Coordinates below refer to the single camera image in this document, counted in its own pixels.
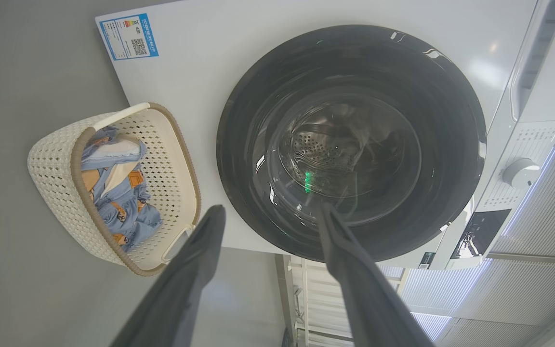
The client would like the dark round washer door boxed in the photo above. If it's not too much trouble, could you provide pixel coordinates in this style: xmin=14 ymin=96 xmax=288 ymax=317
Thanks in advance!
xmin=216 ymin=25 xmax=487 ymax=262

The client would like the white control knob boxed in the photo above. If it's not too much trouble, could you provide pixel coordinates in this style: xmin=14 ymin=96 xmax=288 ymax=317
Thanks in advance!
xmin=502 ymin=158 xmax=541 ymax=188

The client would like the white metal frame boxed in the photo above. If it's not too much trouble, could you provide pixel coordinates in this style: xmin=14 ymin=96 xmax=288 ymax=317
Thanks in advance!
xmin=277 ymin=254 xmax=409 ymax=347

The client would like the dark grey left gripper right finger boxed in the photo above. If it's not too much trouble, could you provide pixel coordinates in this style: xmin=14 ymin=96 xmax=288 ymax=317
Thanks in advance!
xmin=317 ymin=202 xmax=436 ymax=347

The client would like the white detergent drawer handle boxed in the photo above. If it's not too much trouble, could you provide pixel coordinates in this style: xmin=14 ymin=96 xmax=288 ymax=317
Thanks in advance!
xmin=510 ymin=0 xmax=555 ymax=123

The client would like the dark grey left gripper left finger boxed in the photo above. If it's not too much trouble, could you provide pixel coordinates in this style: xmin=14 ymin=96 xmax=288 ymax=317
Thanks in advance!
xmin=110 ymin=205 xmax=226 ymax=347

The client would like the blue cartoon print garment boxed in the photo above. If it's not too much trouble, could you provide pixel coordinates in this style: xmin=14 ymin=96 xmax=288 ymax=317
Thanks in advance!
xmin=92 ymin=171 xmax=162 ymax=251

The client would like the blue energy label sticker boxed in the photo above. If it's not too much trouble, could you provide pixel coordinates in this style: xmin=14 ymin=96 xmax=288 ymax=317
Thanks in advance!
xmin=99 ymin=13 xmax=159 ymax=61

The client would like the white washing machine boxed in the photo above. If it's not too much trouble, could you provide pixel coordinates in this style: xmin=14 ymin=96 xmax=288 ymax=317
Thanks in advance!
xmin=95 ymin=0 xmax=555 ymax=270

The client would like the cream perforated laundry basket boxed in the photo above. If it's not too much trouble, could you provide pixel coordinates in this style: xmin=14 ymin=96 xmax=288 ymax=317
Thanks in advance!
xmin=27 ymin=102 xmax=201 ymax=277

